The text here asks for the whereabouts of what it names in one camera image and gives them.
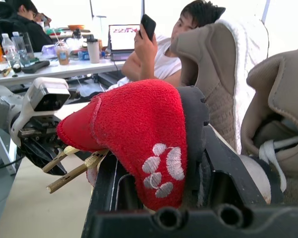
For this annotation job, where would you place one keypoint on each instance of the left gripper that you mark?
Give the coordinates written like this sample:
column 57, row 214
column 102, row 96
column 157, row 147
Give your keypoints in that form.
column 41, row 126

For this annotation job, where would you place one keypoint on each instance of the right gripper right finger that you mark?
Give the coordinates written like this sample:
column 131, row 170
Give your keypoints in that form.
column 228, row 173

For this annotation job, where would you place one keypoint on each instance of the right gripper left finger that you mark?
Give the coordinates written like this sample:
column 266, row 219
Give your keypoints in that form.
column 106, row 188

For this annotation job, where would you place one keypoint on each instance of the small red fleece shoe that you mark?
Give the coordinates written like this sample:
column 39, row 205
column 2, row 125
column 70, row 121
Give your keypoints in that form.
column 139, row 119

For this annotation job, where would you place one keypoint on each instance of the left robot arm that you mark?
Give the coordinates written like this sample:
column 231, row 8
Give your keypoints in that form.
column 2, row 109

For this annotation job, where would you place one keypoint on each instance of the small white shoe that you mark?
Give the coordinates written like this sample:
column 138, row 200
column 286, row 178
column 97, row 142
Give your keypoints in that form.
column 253, row 173

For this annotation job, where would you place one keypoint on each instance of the black flat case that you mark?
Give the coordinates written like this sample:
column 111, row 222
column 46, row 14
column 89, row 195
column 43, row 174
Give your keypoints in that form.
column 36, row 66

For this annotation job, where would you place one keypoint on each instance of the iced coffee cup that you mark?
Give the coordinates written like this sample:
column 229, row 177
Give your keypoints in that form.
column 62, row 55

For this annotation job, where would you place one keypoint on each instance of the clear water bottle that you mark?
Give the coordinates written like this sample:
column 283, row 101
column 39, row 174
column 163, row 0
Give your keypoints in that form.
column 19, row 44
column 9, row 50

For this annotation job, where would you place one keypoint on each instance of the large tan high-top shoe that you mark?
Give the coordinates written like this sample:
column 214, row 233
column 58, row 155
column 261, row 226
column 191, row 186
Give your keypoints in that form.
column 213, row 74
column 283, row 104

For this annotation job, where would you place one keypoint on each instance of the beige tumbler with black lid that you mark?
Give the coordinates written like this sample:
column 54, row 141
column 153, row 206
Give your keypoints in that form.
column 93, row 50

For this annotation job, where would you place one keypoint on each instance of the person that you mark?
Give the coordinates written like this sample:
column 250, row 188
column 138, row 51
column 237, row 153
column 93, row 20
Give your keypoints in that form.
column 29, row 27
column 149, row 57

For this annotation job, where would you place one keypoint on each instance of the orange bowl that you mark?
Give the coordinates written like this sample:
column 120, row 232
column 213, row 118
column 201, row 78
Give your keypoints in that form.
column 76, row 27

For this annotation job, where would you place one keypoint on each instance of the open laptop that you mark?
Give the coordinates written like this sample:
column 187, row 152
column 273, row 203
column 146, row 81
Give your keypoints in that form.
column 123, row 39

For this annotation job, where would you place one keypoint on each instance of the black smartphone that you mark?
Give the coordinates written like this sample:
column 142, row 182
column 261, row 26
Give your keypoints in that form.
column 148, row 26

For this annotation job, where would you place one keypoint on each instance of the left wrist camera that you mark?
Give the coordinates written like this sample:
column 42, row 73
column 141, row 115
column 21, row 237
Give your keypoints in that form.
column 46, row 96

